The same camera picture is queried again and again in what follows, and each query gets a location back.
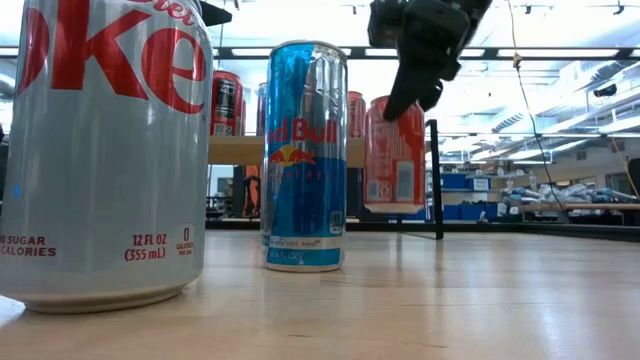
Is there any red Coca-Cola Zero can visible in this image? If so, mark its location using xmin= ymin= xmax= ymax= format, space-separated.
xmin=209 ymin=69 xmax=245 ymax=138

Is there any hanging black cable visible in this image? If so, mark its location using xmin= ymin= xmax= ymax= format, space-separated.
xmin=507 ymin=0 xmax=569 ymax=224

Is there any silver Diet Coke can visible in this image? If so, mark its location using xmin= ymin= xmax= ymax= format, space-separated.
xmin=0 ymin=0 xmax=214 ymax=315

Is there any blue storage bin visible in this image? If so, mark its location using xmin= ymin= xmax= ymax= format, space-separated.
xmin=442 ymin=203 xmax=501 ymax=223
xmin=439 ymin=172 xmax=494 ymax=192

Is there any blue silver Red Bull can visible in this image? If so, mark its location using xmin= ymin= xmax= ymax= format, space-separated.
xmin=262 ymin=40 xmax=350 ymax=274

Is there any wooden workbench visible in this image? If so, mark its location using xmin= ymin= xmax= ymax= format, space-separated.
xmin=519 ymin=201 xmax=640 ymax=212

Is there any black overhead beam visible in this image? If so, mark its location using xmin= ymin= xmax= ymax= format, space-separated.
xmin=214 ymin=45 xmax=640 ymax=61

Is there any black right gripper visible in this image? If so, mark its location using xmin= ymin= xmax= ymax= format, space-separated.
xmin=382 ymin=0 xmax=494 ymax=123

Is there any black aluminium table frame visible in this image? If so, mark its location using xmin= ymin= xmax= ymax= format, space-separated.
xmin=204 ymin=218 xmax=640 ymax=245

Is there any orange soda can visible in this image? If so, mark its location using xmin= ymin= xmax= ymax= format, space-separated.
xmin=347 ymin=90 xmax=368 ymax=140
xmin=363 ymin=95 xmax=427 ymax=215

